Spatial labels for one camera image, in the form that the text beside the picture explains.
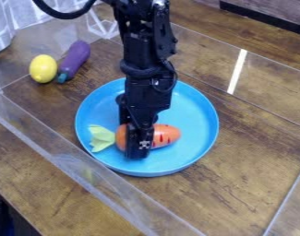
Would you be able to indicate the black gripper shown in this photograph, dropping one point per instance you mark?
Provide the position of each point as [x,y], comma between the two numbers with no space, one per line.
[146,96]

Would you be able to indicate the orange toy carrot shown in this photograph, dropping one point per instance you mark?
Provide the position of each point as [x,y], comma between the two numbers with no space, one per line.
[103,138]

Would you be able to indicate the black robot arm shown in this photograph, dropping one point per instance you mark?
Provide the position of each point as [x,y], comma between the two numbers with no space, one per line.
[149,43]

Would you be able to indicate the blue round tray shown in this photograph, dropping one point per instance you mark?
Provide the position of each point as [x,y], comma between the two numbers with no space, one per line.
[192,114]

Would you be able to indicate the purple toy eggplant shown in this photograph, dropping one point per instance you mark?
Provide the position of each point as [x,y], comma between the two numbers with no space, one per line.
[75,58]

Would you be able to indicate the yellow toy lemon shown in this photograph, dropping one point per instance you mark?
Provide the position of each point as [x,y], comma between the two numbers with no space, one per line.
[42,68]

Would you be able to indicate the clear acrylic barrier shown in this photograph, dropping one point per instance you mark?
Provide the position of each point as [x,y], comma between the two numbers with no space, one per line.
[98,170]

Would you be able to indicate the clear acrylic stand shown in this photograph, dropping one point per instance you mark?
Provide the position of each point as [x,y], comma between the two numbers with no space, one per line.
[103,28]

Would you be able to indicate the dark wooden board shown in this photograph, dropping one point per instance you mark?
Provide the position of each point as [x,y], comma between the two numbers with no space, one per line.
[273,21]

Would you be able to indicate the grey white curtain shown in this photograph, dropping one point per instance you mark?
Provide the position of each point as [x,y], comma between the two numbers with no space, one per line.
[18,15]

